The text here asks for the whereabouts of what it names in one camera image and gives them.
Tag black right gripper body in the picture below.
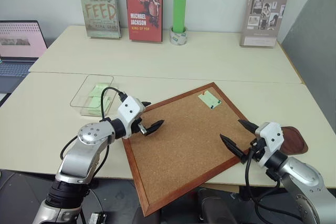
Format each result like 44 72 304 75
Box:
248 136 267 162

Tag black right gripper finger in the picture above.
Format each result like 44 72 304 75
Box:
237 119 259 134
219 133 249 164

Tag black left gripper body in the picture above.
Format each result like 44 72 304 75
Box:
130 118 152 137

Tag wood-framed cork board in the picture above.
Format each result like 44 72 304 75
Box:
121 82 260 218

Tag light green paper note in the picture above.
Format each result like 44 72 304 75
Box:
197 90 222 110

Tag dark brown wooden tray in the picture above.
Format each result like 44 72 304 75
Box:
279 125 309 156

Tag green sticky notes pile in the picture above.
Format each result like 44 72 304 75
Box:
87 83 113 116

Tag dark rounded seat shape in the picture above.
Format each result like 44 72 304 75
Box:
131 186 253 224

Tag clear plastic tray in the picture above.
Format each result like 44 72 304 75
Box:
70 74 119 118

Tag clear tape roll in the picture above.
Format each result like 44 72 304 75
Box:
169 25 191 46

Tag red Michael Jackson book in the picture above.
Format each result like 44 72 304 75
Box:
124 0 164 43

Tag green foam block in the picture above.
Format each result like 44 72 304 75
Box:
172 0 187 34

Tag small black box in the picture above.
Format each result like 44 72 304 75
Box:
89 211 108 224

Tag grey FEED book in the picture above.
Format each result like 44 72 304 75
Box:
77 0 123 39

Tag grey partition panel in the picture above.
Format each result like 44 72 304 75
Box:
277 0 336 133

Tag beige Homes book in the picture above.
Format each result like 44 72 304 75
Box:
239 0 292 49

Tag open laptop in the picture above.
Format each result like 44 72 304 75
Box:
0 19 49 78

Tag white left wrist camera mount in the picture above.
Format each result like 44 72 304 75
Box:
115 97 146 140

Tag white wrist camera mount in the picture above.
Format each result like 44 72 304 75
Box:
115 97 146 140
254 122 285 168

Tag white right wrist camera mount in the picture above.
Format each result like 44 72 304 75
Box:
254 122 285 168

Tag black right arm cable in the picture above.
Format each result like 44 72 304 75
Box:
244 144 280 201

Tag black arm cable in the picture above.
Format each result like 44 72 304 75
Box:
244 144 280 201
60 87 129 184

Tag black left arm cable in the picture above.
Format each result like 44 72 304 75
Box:
60 87 129 184

